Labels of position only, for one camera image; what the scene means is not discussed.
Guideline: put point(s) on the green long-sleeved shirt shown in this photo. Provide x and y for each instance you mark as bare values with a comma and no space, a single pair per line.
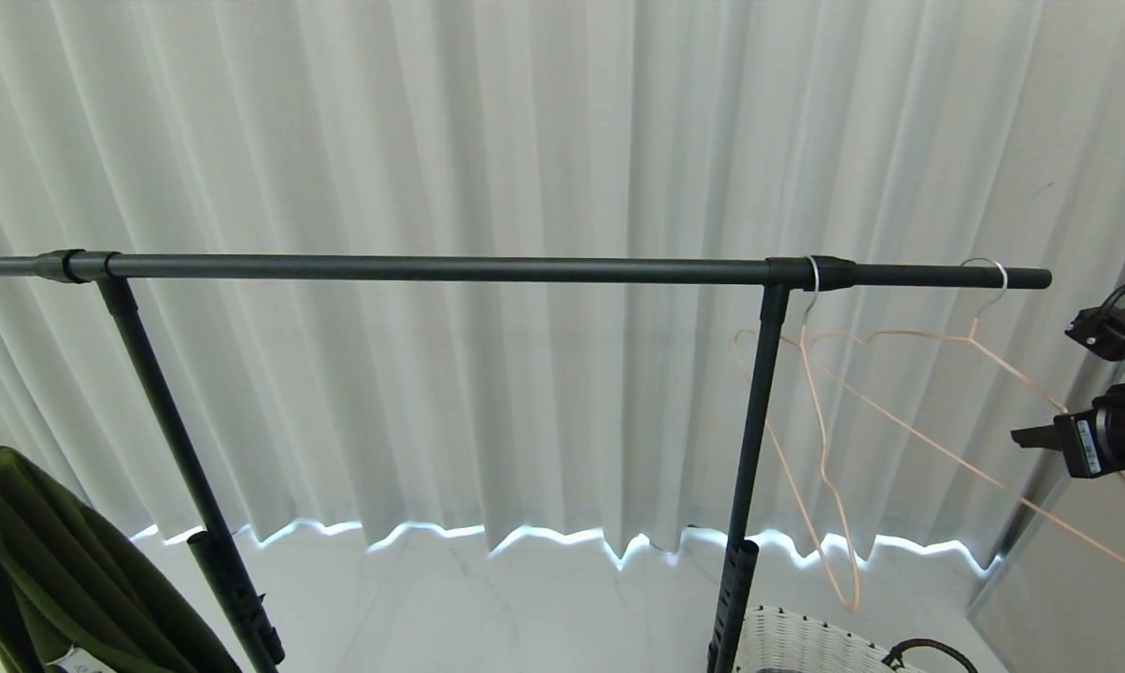
49,561

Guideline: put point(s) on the pink clothes hanger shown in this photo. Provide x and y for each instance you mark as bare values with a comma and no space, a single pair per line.
816,285
1003,280

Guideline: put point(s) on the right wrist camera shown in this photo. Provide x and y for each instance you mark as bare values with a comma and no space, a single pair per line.
1118,332

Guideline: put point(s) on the black clothes rack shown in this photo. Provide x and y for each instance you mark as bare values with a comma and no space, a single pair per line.
432,268

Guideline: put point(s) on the white laundry basket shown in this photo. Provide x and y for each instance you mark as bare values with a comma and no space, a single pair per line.
787,645

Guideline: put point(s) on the white curtain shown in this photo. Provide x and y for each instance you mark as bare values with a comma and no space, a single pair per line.
432,140

